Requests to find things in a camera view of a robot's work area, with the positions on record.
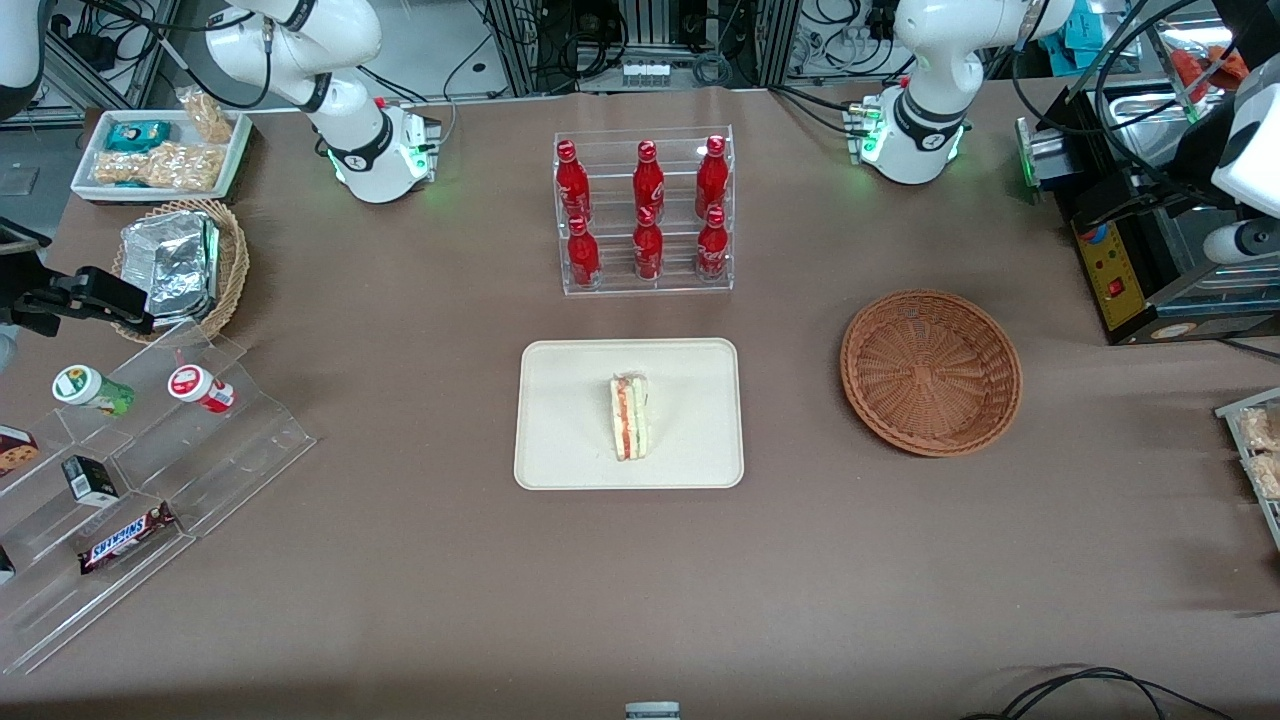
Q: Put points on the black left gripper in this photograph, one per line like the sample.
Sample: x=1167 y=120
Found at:
x=1192 y=152

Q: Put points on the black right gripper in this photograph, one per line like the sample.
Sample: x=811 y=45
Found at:
x=20 y=294

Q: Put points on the triangular sandwich wedge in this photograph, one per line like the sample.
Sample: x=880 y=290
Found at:
x=630 y=420

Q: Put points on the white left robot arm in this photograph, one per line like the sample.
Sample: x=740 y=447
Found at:
x=925 y=60

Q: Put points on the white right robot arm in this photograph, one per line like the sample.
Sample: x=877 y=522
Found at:
x=320 y=50

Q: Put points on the tan wicker basket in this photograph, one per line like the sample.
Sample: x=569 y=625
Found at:
x=235 y=265

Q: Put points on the white rectangular snack tray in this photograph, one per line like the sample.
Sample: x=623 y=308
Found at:
x=90 y=185

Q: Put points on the brown wicker basket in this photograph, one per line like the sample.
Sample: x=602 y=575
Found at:
x=930 y=375

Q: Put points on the cream plastic tray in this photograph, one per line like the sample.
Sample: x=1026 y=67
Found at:
x=570 y=415

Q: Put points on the green lidded cup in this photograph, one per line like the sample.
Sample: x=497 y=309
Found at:
x=85 y=385

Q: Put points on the black food warmer machine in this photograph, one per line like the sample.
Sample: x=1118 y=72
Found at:
x=1135 y=305

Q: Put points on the red lidded cup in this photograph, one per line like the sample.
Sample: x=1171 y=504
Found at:
x=195 y=385

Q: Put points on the large clear peanut bag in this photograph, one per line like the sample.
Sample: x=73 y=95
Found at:
x=160 y=167

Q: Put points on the teal snack packet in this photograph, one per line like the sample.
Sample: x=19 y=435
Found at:
x=138 y=135

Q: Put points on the orange fried food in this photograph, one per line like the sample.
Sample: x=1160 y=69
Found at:
x=1215 y=65

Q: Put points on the small black box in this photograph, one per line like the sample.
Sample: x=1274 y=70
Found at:
x=92 y=480

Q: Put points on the brown cookie box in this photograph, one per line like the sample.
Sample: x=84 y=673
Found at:
x=15 y=450

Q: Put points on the clear acrylic stepped stand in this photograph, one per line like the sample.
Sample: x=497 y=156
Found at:
x=230 y=450

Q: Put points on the small clear peanut bag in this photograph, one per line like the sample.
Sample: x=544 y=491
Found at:
x=208 y=115

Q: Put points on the Snickers chocolate bar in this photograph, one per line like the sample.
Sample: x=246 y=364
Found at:
x=125 y=540

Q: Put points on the clear bag of snacks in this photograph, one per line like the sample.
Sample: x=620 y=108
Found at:
x=1262 y=428
x=1268 y=475

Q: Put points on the red cola bottle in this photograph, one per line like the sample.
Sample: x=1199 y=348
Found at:
x=712 y=180
x=648 y=185
x=648 y=250
x=572 y=185
x=712 y=250
x=583 y=258

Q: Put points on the white power strip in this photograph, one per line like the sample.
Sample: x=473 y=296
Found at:
x=646 y=72

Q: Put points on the clear acrylic bottle rack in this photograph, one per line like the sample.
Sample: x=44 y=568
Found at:
x=612 y=200

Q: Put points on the grey device at table edge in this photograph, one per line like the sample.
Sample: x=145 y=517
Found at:
x=652 y=711

